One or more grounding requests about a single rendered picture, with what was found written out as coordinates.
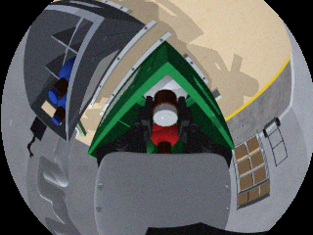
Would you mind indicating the blue bottle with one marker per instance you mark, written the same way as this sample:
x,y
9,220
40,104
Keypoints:
x,y
59,89
60,113

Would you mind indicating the white bottle with grey label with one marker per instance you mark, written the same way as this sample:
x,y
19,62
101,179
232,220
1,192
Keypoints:
x,y
165,95

